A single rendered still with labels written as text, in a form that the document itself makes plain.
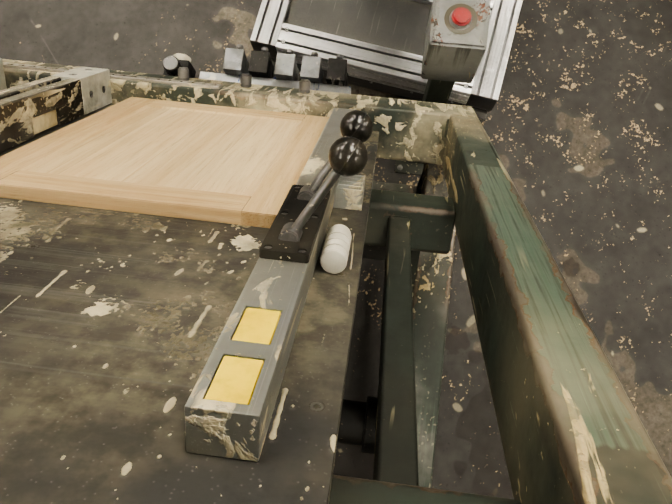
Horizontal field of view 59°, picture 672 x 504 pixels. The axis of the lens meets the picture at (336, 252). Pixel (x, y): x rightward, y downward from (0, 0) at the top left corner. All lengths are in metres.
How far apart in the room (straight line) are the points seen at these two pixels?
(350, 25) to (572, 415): 1.84
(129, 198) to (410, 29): 1.51
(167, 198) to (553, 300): 0.48
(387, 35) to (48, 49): 1.30
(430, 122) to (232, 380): 0.94
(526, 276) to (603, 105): 1.84
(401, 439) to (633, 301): 1.82
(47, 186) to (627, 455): 0.71
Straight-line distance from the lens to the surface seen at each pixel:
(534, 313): 0.54
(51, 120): 1.20
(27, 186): 0.86
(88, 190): 0.83
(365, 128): 0.68
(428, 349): 1.30
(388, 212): 0.97
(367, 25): 2.14
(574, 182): 2.29
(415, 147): 1.29
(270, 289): 0.53
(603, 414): 0.44
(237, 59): 1.50
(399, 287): 0.75
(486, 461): 2.17
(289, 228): 0.60
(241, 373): 0.43
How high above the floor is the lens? 2.08
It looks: 82 degrees down
